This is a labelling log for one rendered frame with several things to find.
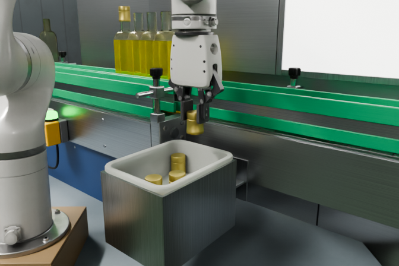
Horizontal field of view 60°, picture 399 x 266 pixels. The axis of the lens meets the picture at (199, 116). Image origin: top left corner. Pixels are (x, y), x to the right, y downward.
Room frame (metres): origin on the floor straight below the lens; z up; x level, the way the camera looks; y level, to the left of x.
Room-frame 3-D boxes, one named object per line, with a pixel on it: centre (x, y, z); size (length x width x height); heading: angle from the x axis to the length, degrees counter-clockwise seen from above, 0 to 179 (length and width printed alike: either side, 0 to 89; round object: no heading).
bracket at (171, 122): (0.82, 0.07, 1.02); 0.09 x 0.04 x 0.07; 141
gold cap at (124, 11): (1.08, 0.23, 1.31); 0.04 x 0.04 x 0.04
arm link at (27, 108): (0.71, 0.38, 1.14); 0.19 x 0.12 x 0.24; 179
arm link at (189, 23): (0.67, 0.01, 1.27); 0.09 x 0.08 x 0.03; 50
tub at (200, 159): (0.65, 0.06, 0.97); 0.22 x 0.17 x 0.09; 141
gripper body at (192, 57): (0.68, 0.01, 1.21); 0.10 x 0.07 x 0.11; 50
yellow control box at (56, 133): (1.02, 0.46, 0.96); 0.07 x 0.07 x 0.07; 51
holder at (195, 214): (0.68, 0.04, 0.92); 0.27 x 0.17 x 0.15; 141
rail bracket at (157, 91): (0.80, 0.08, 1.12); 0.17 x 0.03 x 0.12; 141
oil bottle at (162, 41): (0.97, 0.09, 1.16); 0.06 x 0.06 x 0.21; 50
